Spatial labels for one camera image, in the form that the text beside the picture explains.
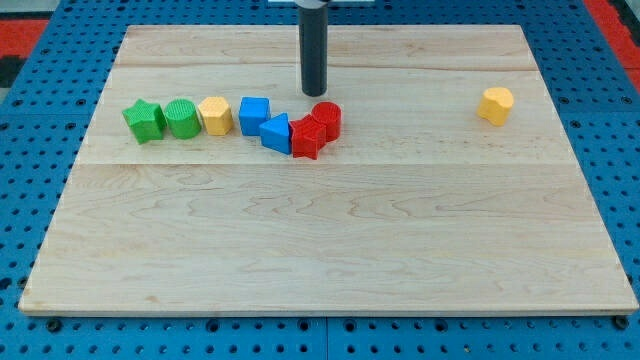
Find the blue triangle block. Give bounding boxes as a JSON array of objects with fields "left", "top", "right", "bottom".
[{"left": 259, "top": 113, "right": 292, "bottom": 155}]

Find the blue cube block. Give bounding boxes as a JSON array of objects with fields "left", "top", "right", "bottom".
[{"left": 238, "top": 97, "right": 271, "bottom": 136}]

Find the red star block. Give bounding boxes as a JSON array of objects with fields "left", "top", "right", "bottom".
[{"left": 289, "top": 114, "right": 326, "bottom": 160}]

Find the red cylinder block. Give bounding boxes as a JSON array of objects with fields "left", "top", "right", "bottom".
[{"left": 311, "top": 101, "right": 342, "bottom": 142}]

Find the yellow hexagon block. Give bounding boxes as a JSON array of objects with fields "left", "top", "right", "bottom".
[{"left": 198, "top": 97, "right": 234, "bottom": 136}]

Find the light wooden board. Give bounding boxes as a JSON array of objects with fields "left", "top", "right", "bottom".
[{"left": 19, "top": 25, "right": 638, "bottom": 317}]

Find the green cylinder block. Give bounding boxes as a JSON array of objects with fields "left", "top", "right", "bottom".
[{"left": 164, "top": 98, "right": 202, "bottom": 139}]

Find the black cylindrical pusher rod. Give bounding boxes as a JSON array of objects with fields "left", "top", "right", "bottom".
[{"left": 295, "top": 0, "right": 328, "bottom": 97}]

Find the green star block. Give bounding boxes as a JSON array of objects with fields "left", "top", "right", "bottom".
[{"left": 122, "top": 99, "right": 166, "bottom": 144}]

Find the yellow heart block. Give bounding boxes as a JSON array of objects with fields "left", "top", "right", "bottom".
[{"left": 476, "top": 87, "right": 514, "bottom": 126}]

